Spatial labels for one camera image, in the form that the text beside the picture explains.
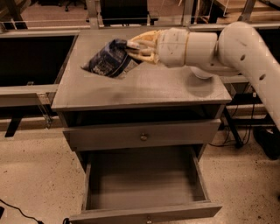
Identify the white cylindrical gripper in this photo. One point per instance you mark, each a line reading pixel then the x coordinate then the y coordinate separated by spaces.
pixel 172 46

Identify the blue chip bag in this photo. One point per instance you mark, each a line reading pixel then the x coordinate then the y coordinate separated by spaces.
pixel 112 60

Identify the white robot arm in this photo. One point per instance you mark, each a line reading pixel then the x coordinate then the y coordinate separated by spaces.
pixel 238 49

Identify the grey wooden drawer cabinet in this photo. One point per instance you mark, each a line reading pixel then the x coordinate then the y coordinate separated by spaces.
pixel 147 94

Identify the brass top drawer knob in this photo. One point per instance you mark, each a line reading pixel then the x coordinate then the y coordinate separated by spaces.
pixel 143 137

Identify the grey top drawer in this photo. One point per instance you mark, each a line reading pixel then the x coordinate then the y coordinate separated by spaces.
pixel 127 135

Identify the grey open middle drawer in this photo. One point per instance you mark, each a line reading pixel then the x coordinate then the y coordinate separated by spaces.
pixel 126 186

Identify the white ceramic bowl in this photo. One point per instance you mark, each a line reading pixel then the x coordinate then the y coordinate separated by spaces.
pixel 201 74

